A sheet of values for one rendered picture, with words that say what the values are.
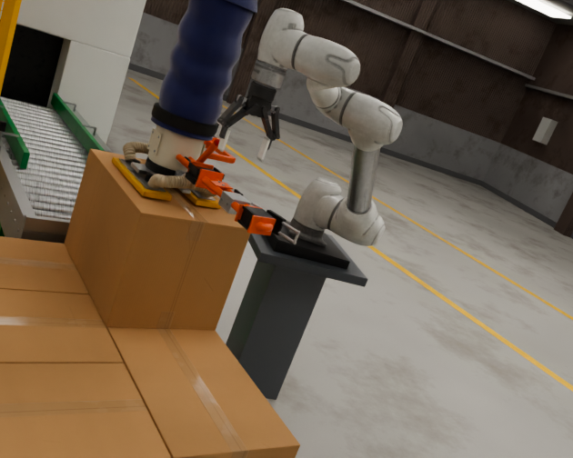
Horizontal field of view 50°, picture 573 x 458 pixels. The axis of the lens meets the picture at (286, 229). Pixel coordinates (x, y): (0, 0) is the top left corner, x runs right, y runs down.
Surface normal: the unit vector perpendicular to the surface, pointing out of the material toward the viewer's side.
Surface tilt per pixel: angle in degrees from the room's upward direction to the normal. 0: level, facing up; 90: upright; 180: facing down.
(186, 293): 90
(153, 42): 90
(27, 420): 0
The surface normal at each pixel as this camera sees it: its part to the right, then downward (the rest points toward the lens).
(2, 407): 0.34, -0.90
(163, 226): 0.50, 0.42
